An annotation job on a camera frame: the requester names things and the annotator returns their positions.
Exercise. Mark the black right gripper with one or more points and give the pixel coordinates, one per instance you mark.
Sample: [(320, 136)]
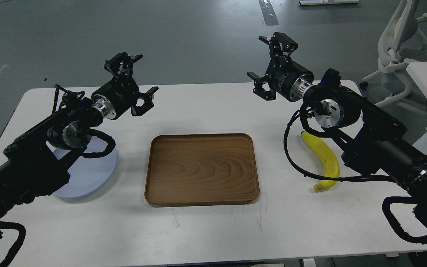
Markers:
[(282, 71)]

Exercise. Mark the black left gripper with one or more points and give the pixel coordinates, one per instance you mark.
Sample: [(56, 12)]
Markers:
[(115, 97)]

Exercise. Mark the light blue plate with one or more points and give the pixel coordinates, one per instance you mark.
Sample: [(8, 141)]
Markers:
[(87, 175)]

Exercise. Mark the yellow banana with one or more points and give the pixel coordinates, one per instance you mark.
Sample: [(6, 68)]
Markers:
[(328, 159)]

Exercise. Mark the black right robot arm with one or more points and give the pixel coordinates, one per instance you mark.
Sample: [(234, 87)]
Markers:
[(370, 139)]

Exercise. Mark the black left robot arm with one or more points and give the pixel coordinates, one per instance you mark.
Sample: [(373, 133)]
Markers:
[(38, 160)]

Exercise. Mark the brown wooden tray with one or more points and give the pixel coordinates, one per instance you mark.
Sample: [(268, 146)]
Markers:
[(194, 170)]

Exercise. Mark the white office chair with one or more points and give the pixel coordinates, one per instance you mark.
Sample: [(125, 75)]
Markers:
[(401, 43)]

